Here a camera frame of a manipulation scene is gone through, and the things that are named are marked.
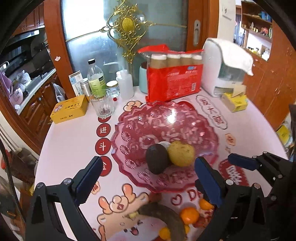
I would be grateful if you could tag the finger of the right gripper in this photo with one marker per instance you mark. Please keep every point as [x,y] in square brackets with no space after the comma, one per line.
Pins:
[270,166]

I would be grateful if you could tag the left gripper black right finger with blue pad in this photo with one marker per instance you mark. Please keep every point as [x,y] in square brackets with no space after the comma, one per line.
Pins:
[240,211]

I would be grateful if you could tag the orange mandarin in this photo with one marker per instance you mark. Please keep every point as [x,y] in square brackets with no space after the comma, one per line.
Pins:
[164,233]
[205,205]
[189,215]

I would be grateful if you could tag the overripe brown banana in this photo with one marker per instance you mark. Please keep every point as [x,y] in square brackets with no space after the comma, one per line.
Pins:
[165,214]

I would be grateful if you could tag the red apple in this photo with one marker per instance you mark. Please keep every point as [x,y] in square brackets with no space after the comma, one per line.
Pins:
[155,197]

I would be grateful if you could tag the yellow tissue box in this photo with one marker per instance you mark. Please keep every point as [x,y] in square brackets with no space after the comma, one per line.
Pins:
[236,100]

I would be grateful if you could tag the yellow pear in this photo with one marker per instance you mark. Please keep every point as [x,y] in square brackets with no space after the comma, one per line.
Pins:
[180,154]

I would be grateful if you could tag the wooden kitchen cabinet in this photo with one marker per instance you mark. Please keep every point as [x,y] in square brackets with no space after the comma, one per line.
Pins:
[29,125]

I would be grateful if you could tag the dark avocado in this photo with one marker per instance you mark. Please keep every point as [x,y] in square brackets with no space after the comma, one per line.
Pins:
[157,159]

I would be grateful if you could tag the white water dispenser appliance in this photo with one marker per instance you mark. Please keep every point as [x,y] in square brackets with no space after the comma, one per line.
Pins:
[217,77]

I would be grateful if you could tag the yellow tin box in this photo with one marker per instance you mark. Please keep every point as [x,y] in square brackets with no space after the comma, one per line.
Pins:
[69,109]

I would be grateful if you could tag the white cloth on appliance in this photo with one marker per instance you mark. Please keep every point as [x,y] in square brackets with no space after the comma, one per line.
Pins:
[234,56]

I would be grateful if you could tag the clear drinking glass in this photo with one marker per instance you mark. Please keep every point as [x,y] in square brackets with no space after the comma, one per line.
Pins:
[103,103]

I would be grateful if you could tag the pink plastic fruit plate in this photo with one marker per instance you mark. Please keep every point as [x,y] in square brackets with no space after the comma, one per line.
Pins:
[162,123]

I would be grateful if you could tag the silver metal canister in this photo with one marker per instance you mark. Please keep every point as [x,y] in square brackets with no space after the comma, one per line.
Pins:
[84,84]

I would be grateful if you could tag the red pack of cups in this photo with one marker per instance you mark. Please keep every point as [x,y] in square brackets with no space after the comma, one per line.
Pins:
[172,74]

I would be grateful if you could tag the small glass jar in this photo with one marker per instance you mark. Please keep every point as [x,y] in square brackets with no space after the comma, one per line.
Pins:
[114,88]

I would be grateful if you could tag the white blue carton box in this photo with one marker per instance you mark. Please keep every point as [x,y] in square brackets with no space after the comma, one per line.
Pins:
[75,80]

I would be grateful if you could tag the clear bottle black cap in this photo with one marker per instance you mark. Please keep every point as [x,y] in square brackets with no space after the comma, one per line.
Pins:
[96,79]

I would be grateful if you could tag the white squeeze bottle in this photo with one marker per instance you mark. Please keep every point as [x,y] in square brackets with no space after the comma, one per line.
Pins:
[125,84]

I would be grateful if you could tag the teal ceramic canister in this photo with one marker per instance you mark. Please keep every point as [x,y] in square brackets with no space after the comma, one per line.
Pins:
[143,78]

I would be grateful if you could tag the gold ornament door decoration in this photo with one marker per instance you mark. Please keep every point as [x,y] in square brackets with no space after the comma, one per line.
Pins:
[126,26]

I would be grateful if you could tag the wooden wall shelf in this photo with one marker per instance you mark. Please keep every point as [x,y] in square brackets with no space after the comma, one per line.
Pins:
[258,29]

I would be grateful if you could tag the silver door handle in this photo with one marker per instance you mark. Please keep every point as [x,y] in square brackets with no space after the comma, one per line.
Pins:
[196,33]

